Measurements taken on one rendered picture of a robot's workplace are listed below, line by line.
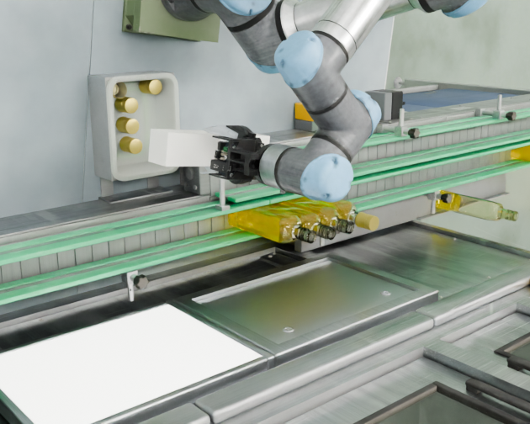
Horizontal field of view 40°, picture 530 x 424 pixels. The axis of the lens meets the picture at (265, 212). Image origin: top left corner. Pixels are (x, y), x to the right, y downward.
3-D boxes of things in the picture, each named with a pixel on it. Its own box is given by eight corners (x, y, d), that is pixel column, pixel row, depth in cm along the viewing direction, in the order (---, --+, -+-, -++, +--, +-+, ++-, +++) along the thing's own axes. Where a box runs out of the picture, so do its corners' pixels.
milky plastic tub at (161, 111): (94, 176, 162) (113, 183, 156) (87, 74, 156) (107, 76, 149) (161, 165, 173) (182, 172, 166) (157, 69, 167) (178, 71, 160)
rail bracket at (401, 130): (373, 133, 201) (411, 139, 191) (374, 106, 199) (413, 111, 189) (383, 131, 203) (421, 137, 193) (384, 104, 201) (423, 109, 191)
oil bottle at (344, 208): (282, 212, 184) (343, 230, 168) (282, 190, 182) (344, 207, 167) (299, 208, 187) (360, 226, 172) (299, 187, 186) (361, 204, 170)
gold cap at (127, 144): (118, 137, 162) (128, 140, 159) (132, 135, 164) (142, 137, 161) (119, 152, 163) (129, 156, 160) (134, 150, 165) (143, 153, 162)
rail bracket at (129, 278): (104, 292, 155) (136, 311, 146) (102, 262, 154) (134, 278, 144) (120, 287, 158) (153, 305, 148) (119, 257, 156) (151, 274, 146)
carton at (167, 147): (151, 128, 134) (168, 132, 130) (251, 132, 150) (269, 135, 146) (148, 161, 135) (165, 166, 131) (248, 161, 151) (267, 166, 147)
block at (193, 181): (181, 191, 170) (198, 196, 165) (179, 151, 168) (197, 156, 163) (193, 188, 173) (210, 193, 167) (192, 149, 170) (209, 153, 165)
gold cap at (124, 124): (115, 116, 160) (125, 119, 157) (129, 115, 163) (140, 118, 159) (115, 133, 161) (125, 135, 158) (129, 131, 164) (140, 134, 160)
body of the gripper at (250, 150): (209, 133, 128) (252, 142, 120) (247, 134, 134) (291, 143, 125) (206, 176, 130) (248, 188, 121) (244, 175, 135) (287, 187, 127)
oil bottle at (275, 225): (227, 225, 173) (287, 246, 157) (226, 202, 172) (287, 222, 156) (246, 220, 177) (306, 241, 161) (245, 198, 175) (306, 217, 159)
